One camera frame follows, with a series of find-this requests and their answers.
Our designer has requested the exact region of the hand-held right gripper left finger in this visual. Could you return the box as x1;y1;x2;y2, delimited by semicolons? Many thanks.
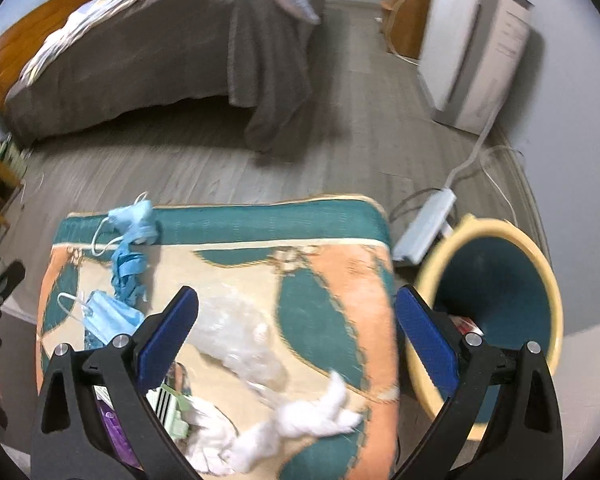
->
30;285;201;480

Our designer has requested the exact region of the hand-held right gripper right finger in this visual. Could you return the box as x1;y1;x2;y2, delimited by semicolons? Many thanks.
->
395;284;565;480

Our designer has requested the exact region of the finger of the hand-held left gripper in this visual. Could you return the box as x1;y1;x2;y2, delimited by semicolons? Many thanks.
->
0;260;27;358

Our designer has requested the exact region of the blue face mask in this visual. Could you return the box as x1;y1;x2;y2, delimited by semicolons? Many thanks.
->
57;289;146;348
92;192;161;256

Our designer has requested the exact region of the clear plastic bag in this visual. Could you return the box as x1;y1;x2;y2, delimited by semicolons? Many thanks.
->
187;292;288;386

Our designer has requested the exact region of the pale green medicine box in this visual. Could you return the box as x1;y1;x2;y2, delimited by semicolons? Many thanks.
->
145;360;191;441

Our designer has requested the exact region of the blue pleated strip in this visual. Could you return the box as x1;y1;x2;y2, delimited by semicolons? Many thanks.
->
111;240;148;306

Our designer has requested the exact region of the yellow and teal bin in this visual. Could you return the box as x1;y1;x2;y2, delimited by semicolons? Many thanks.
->
412;214;565;443

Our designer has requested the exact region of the purple tube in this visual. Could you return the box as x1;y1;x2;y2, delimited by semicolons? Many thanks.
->
92;385;146;471

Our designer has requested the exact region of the white tissue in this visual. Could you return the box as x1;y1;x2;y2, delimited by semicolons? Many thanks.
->
185;397;276;476
272;370;366;436

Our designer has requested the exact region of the red and white packet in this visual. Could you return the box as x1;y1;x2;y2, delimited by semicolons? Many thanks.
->
449;314;484;337

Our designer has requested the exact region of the teal and orange printed mat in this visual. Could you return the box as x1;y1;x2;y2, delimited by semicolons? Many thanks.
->
36;195;401;480

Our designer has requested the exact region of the white power strip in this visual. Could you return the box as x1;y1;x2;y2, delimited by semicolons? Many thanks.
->
392;187;457;266

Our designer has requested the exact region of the white tiled panel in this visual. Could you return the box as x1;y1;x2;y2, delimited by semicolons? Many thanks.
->
562;317;600;466

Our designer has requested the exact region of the wooden headboard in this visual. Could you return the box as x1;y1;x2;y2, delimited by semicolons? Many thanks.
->
0;0;126;116

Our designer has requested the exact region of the bed with grey bedspread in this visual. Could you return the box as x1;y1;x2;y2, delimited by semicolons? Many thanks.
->
2;0;331;153

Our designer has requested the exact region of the light floral quilt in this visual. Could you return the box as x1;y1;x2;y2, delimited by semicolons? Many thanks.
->
17;0;328;88

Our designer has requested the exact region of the white floor appliance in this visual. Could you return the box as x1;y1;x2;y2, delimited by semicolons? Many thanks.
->
417;0;536;136

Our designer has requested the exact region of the wooden cabinet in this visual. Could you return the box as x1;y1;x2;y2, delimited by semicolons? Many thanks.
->
380;0;433;61

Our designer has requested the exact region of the dark cable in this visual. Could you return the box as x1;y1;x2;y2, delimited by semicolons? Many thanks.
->
389;189;433;222

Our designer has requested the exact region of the thin white cable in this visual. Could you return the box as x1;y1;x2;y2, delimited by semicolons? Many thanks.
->
480;145;526;226

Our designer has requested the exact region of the thick white power cable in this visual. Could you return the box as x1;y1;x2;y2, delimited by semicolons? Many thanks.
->
445;95;503;191

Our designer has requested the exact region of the beige hose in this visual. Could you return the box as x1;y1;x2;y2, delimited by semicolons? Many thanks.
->
386;0;421;67

